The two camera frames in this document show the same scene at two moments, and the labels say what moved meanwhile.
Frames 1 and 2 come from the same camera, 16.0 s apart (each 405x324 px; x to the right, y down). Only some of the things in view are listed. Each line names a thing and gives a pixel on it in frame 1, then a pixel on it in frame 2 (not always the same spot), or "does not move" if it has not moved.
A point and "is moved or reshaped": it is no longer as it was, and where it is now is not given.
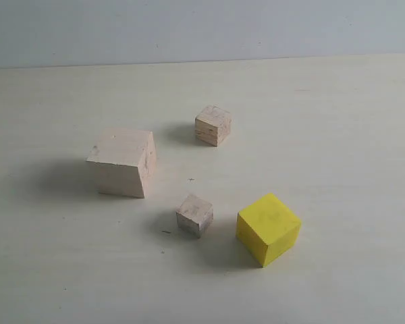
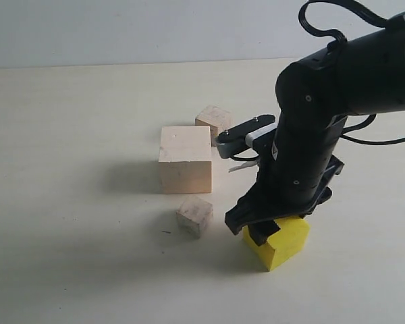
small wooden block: [195, 216] does not move
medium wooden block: [213, 125] does not move
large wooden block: [125, 160] → [185, 159]
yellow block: [265, 229] is moved or reshaped
